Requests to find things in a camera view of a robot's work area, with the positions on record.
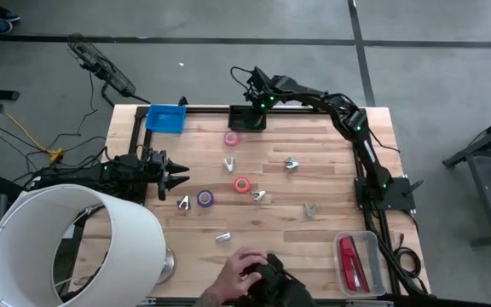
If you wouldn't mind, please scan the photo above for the blue plastic bin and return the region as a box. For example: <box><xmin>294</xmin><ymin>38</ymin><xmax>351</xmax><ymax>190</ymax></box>
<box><xmin>144</xmin><ymin>103</ymin><xmax>188</xmax><ymax>136</ymax></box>

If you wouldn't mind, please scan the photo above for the black aluminium table frame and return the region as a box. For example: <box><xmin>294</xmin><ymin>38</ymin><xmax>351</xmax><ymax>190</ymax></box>
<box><xmin>128</xmin><ymin>104</ymin><xmax>433</xmax><ymax>307</ymax></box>

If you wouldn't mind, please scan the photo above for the dark metal stand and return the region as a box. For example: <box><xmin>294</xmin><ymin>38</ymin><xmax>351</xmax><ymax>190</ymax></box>
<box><xmin>442</xmin><ymin>109</ymin><xmax>491</xmax><ymax>249</ymax></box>

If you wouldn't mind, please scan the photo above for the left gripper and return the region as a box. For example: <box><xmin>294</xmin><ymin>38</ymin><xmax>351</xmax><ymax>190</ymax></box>
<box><xmin>144</xmin><ymin>158</ymin><xmax>191</xmax><ymax>202</ymax></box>

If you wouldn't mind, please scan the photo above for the black right camera cable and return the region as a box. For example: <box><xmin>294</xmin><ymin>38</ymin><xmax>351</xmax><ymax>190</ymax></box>
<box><xmin>229</xmin><ymin>65</ymin><xmax>253</xmax><ymax>93</ymax></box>

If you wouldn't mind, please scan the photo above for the clear plastic container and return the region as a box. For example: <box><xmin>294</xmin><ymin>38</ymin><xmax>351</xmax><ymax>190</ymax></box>
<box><xmin>332</xmin><ymin>230</ymin><xmax>388</xmax><ymax>298</ymax></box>

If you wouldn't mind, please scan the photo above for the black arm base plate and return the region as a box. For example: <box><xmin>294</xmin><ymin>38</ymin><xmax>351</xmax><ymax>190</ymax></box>
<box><xmin>90</xmin><ymin>182</ymin><xmax>149</xmax><ymax>206</ymax></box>
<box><xmin>354</xmin><ymin>176</ymin><xmax>418</xmax><ymax>211</ymax></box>

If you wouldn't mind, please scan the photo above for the white lamp shade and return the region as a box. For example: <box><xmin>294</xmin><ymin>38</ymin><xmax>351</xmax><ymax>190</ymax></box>
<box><xmin>0</xmin><ymin>182</ymin><xmax>169</xmax><ymax>307</ymax></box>

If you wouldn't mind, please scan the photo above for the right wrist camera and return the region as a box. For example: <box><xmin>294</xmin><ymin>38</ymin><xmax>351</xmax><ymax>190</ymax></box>
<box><xmin>247</xmin><ymin>67</ymin><xmax>270</xmax><ymax>90</ymax></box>

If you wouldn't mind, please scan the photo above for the orange red tape roll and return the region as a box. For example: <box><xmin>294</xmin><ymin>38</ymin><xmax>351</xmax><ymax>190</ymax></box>
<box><xmin>233</xmin><ymin>176</ymin><xmax>252</xmax><ymax>194</ymax></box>

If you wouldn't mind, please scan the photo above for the yellow extension cable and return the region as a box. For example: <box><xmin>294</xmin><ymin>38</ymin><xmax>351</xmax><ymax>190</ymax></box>
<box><xmin>4</xmin><ymin>111</ymin><xmax>65</xmax><ymax>163</ymax></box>

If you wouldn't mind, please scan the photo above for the person's forearm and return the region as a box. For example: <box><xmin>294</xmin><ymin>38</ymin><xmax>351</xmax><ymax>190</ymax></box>
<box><xmin>193</xmin><ymin>286</ymin><xmax>230</xmax><ymax>307</ymax></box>

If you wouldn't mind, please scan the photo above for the black plastic bin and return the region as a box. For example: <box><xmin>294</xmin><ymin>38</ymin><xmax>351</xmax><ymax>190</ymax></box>
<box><xmin>227</xmin><ymin>104</ymin><xmax>268</xmax><ymax>133</ymax></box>

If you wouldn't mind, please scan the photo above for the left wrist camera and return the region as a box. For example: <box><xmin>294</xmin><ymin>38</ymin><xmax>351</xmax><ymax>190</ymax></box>
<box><xmin>149</xmin><ymin>148</ymin><xmax>166</xmax><ymax>168</ymax></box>

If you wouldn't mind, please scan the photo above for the person's hand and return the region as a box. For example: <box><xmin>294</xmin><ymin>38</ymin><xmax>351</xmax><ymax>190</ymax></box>
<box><xmin>216</xmin><ymin>246</ymin><xmax>269</xmax><ymax>302</ymax></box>

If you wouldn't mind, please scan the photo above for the red stapler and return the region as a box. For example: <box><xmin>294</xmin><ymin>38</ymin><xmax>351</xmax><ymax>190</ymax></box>
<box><xmin>338</xmin><ymin>235</ymin><xmax>371</xmax><ymax>294</ymax></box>

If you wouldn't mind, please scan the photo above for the black wire fan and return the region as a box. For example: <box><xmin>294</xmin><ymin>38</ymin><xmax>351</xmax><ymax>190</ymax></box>
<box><xmin>66</xmin><ymin>32</ymin><xmax>152</xmax><ymax>107</ymax></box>

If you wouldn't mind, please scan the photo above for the coiled black cable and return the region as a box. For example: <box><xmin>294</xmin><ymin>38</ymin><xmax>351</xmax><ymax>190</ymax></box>
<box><xmin>393</xmin><ymin>232</ymin><xmax>423</xmax><ymax>281</ymax></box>

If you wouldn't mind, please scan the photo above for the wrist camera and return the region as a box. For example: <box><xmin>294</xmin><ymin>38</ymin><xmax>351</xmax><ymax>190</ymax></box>
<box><xmin>247</xmin><ymin>67</ymin><xmax>270</xmax><ymax>90</ymax></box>
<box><xmin>149</xmin><ymin>148</ymin><xmax>166</xmax><ymax>168</ymax></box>

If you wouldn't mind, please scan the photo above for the metal lamp base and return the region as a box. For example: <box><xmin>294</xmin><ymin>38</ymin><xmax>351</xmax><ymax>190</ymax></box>
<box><xmin>156</xmin><ymin>246</ymin><xmax>177</xmax><ymax>286</ymax></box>

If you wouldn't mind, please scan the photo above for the black cable bundle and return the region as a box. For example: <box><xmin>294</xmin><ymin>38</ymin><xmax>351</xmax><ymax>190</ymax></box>
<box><xmin>367</xmin><ymin>207</ymin><xmax>436</xmax><ymax>298</ymax></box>

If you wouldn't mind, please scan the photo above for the purple tape roll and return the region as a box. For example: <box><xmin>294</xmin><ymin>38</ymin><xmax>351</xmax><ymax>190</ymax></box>
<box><xmin>196</xmin><ymin>189</ymin><xmax>216</xmax><ymax>209</ymax></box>

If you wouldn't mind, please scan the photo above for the black fan power cable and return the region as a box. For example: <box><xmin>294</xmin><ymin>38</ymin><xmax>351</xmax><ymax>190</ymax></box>
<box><xmin>47</xmin><ymin>67</ymin><xmax>100</xmax><ymax>150</ymax></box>

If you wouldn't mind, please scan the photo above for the pink tape roll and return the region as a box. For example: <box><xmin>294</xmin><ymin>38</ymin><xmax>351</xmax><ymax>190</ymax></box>
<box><xmin>222</xmin><ymin>130</ymin><xmax>241</xmax><ymax>148</ymax></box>

